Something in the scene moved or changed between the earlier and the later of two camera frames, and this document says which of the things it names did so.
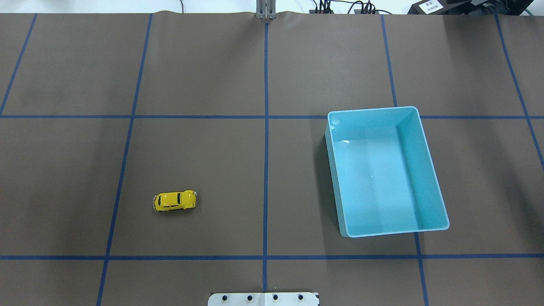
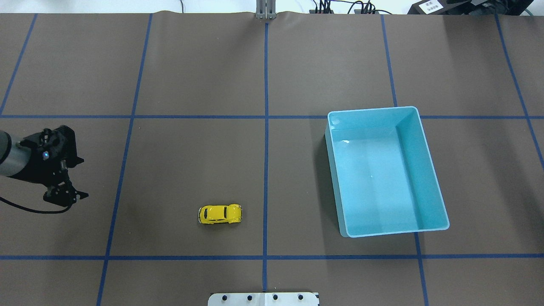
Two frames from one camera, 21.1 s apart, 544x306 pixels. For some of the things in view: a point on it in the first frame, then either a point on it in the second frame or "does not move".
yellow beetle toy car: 170,200 -> 219,214
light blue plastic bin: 383,180 does not move
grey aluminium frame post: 265,9 does not move
